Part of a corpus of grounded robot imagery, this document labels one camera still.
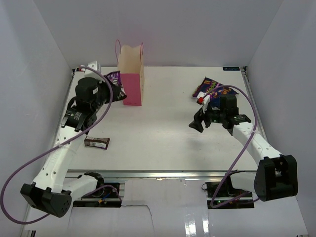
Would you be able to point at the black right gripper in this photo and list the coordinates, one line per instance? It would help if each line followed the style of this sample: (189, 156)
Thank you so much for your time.
(199, 117)

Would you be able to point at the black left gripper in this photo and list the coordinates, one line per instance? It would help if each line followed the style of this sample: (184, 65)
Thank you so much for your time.
(105, 85)

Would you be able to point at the brown M&M's chocolate packet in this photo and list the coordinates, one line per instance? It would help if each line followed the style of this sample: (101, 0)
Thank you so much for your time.
(117, 86)

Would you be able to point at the purple nut snack bag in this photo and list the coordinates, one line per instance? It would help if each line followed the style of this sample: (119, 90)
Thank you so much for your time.
(209, 84)

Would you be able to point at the dark brown snack bar packet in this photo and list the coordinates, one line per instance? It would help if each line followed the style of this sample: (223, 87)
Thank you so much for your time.
(101, 143)

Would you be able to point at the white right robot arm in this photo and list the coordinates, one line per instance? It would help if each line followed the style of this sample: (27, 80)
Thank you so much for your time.
(276, 174)

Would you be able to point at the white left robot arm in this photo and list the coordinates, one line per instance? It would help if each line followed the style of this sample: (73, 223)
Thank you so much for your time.
(48, 192)

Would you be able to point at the pink paper gift bag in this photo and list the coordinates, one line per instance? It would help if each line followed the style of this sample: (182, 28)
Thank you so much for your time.
(131, 66)

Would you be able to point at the black corner label right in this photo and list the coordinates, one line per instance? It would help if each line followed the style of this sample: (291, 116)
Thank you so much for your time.
(231, 68)

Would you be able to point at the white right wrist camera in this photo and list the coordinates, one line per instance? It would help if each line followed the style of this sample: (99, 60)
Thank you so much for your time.
(203, 99)

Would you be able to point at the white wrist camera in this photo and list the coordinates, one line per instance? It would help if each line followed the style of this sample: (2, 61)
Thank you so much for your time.
(95, 65)
(203, 99)

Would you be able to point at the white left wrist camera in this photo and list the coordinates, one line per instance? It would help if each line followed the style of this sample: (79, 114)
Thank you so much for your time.
(95, 65)

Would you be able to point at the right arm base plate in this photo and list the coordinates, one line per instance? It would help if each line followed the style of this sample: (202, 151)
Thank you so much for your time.
(226, 193)

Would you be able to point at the aluminium table edge rail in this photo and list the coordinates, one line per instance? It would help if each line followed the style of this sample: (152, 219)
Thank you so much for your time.
(198, 174)

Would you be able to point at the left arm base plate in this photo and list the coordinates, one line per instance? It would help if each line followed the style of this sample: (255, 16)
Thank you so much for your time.
(103, 198)

